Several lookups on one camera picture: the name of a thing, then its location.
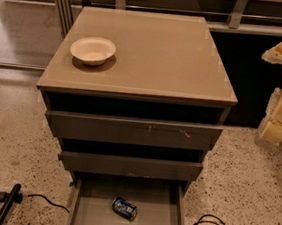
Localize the black cylindrical tool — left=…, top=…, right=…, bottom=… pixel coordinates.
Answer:
left=0, top=184, right=23, bottom=225

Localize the white paper bowl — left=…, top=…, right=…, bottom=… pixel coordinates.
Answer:
left=70, top=37, right=116, bottom=66

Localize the grey top drawer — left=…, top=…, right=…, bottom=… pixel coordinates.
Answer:
left=45, top=110, right=223, bottom=151

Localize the grey middle drawer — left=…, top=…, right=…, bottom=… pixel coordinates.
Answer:
left=59, top=151, right=203, bottom=181

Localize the blue pepsi can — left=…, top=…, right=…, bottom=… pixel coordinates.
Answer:
left=112, top=197, right=138, bottom=221

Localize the grey drawer cabinet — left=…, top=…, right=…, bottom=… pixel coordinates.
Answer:
left=26, top=0, right=247, bottom=205

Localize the grey open bottom drawer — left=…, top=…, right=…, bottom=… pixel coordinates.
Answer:
left=67, top=175, right=184, bottom=225

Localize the black adapter cable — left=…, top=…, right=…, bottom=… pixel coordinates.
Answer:
left=0, top=189, right=72, bottom=225

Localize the metal railing frame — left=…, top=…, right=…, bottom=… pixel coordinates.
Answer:
left=61, top=0, right=282, bottom=45

